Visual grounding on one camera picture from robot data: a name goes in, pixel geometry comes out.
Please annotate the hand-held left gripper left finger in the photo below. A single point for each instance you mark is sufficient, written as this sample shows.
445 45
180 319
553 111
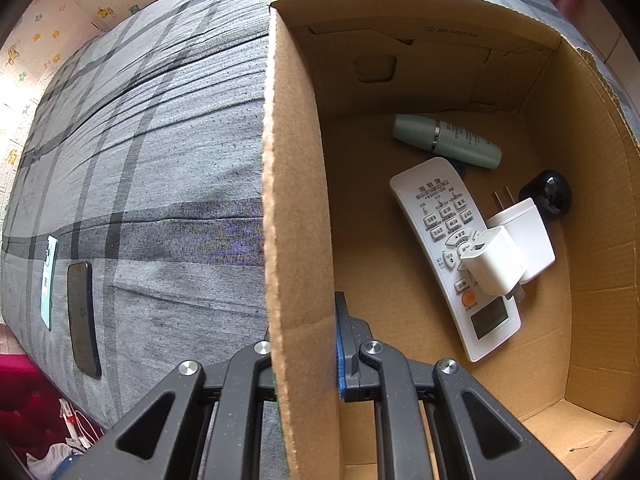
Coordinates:
250 365

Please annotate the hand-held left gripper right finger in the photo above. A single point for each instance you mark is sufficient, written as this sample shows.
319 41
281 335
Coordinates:
342 360

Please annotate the white remote control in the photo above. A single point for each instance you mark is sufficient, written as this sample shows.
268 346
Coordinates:
425 200

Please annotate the small white plug charger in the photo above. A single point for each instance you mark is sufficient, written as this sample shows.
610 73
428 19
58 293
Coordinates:
492 260

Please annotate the black round device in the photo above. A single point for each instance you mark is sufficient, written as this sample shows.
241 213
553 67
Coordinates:
547 195

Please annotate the brown cardboard box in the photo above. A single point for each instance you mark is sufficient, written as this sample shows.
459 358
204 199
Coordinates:
300 160

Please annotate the red cloth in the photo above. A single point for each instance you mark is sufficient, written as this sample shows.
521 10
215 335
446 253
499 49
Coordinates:
30 400

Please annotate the large white plug charger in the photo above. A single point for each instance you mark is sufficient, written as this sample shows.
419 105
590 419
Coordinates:
535 240

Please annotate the pale green cosmetic bottle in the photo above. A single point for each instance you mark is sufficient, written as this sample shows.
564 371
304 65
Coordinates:
450 140

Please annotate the teal smartphone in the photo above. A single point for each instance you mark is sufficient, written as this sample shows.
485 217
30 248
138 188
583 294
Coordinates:
48 285

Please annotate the black smartphone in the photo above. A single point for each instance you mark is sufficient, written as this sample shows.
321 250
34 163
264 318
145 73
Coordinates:
84 320

